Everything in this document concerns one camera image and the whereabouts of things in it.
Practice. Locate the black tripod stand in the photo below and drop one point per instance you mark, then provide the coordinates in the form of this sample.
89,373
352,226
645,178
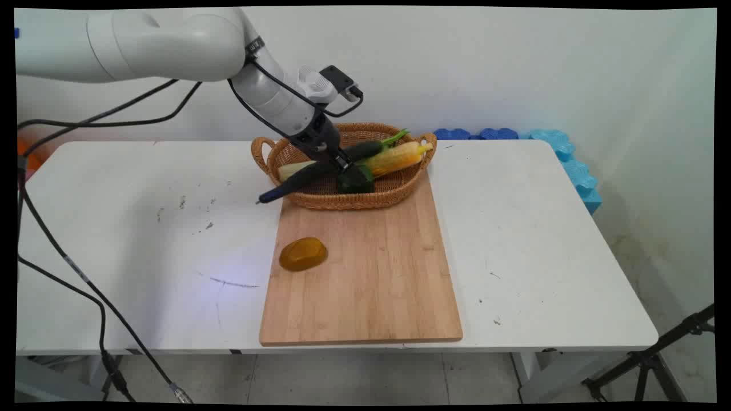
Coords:
648,358

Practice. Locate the light blue foam mat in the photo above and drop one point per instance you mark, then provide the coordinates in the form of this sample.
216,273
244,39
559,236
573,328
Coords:
577,171

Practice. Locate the dark blue foam mat piece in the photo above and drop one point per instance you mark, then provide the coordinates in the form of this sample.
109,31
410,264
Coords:
451,134
498,133

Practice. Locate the yellow toy corn cob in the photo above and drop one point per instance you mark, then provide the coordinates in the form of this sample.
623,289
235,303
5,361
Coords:
400,158

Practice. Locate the white table leg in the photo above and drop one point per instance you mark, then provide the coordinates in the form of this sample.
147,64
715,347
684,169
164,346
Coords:
537,377

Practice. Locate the wooden cutting board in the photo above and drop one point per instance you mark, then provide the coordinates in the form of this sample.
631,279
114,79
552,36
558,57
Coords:
365,274

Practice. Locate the yellow-orange toy mango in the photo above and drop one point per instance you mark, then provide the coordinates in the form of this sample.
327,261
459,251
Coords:
302,254

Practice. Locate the black wrist camera white mount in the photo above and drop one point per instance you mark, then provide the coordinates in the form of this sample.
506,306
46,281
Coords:
334,80

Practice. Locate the green toy bell pepper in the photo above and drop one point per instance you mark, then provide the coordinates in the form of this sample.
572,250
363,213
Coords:
357,181

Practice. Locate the dark green toy cucumber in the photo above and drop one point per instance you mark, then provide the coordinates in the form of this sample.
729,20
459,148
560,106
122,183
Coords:
291,184

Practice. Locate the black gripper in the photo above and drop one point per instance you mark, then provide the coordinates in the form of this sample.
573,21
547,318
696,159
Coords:
317,137

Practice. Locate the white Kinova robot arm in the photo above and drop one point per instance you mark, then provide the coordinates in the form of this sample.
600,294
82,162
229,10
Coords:
171,45

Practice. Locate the orange object behind table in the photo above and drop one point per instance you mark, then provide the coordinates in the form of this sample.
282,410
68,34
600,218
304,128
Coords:
25,154

